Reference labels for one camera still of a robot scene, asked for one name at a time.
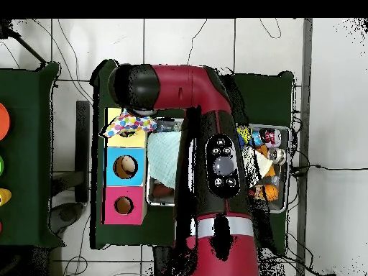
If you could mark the dark green side table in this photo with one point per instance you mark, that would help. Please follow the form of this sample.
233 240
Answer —
28 143

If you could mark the mint green waffle cloth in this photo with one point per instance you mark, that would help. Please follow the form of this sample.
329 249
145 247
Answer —
164 158

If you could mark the crushed soda can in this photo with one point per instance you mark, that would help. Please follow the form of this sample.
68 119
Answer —
270 138

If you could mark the green round object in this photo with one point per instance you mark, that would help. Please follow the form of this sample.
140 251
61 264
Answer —
1 166

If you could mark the yellow foam wedge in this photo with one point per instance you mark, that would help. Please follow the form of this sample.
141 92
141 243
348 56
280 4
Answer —
245 132

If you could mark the orange round object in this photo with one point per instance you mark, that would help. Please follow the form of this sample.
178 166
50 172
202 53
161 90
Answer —
3 120

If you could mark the polka-dot cloth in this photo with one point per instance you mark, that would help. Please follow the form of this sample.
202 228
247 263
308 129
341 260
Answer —
129 123

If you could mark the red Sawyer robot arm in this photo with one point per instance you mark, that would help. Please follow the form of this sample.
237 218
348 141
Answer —
178 86

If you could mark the yellow round object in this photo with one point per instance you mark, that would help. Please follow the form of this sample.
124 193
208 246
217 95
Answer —
4 196

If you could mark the shallow mesh bin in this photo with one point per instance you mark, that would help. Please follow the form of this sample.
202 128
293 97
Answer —
283 201

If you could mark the dark green table cloth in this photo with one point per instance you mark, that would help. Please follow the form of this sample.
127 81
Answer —
258 95

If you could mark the orange toy basketball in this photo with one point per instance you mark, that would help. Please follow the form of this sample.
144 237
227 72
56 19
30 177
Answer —
270 192

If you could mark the wooden three-hole box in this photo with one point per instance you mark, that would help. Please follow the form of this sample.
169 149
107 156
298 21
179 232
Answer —
138 175

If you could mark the black upright bar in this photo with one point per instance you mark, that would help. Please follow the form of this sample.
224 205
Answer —
82 143

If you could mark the cream waffle cloth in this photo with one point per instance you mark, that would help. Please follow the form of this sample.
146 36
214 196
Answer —
263 165

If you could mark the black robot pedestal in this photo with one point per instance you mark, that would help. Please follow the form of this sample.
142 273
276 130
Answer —
161 261

